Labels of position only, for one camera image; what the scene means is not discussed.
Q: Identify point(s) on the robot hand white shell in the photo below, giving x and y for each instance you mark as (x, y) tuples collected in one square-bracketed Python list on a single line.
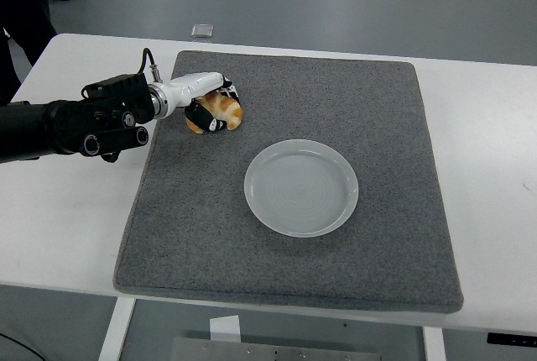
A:
[(191, 86)]

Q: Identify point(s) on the croissant bread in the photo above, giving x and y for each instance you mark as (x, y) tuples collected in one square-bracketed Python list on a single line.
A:
[(228, 111)]

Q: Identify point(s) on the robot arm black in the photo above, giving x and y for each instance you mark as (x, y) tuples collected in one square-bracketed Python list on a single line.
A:
[(63, 126)]

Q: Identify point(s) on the pale grey round plate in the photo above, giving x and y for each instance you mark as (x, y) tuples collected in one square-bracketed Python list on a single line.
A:
[(301, 189)]

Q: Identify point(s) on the grey metal plate with screws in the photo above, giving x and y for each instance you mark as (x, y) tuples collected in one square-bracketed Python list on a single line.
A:
[(272, 350)]

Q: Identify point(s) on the square metal floor socket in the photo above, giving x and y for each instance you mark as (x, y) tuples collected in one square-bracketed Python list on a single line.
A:
[(202, 30)]

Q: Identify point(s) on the person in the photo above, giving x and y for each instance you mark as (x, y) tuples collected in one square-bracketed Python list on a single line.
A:
[(21, 21)]

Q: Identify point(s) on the grey felt mat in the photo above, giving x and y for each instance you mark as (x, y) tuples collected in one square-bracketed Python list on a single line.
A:
[(293, 252)]

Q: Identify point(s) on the white table leg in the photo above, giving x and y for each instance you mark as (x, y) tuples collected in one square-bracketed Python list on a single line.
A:
[(115, 329), (434, 344)]

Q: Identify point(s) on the black table control panel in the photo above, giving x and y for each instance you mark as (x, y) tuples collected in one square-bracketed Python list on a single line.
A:
[(512, 338)]

